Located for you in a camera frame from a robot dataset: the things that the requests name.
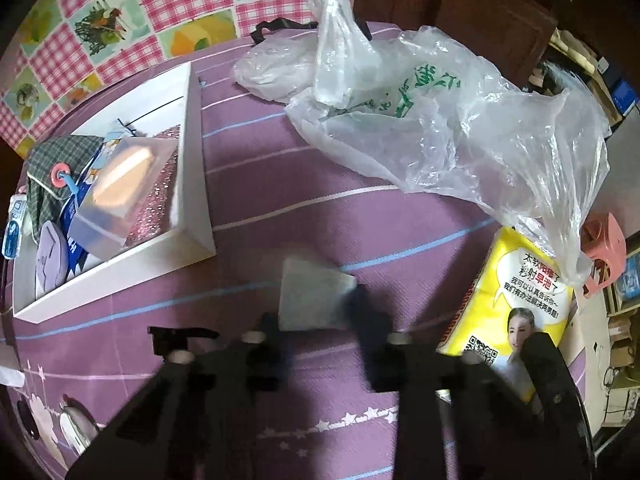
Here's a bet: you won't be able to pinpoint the brown wooden chair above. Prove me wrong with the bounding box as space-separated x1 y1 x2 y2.
352 0 560 91

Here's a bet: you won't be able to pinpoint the lilac round pad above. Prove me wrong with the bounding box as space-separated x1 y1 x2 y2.
34 220 68 293

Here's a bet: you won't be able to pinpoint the large clear plastic bag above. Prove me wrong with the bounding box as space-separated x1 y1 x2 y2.
285 0 613 288

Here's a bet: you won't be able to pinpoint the pink glitter sponge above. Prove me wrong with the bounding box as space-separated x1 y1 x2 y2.
122 125 182 248

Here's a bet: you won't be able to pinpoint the black strap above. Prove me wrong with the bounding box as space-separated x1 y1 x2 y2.
250 17 373 46

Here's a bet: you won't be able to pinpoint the small clear plastic bag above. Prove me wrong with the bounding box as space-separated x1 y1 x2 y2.
232 35 331 101

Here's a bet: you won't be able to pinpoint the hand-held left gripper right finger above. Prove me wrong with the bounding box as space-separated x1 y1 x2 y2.
344 284 597 480

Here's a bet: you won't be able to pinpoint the beige shoes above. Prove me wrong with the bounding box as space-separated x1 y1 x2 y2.
547 30 601 76

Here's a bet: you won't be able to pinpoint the dark blue packet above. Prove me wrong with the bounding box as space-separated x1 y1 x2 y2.
60 195 91 278

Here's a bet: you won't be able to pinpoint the black oval gadget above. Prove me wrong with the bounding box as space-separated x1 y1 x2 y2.
17 400 41 438

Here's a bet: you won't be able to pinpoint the green plaid slippers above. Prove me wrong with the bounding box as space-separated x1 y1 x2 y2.
25 135 108 241

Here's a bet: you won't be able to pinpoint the clear box with peach sponge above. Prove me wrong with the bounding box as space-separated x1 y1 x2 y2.
67 136 180 262

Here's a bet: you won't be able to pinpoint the yellow tissue pack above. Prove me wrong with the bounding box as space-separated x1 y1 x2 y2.
436 226 575 403

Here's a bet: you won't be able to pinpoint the white thin pad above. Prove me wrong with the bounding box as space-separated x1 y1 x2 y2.
277 255 358 333

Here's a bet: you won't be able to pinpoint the pink plastic stool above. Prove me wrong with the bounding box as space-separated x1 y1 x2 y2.
580 212 628 296

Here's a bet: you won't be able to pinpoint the blue box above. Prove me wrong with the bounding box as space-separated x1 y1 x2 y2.
610 77 640 118

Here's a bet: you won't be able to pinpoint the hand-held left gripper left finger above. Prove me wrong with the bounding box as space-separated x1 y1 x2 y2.
65 314 282 480

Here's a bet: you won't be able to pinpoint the white shallow box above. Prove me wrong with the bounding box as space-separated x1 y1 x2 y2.
12 62 217 325

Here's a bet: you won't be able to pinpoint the blue white printed packet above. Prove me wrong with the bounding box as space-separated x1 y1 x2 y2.
87 127 138 196

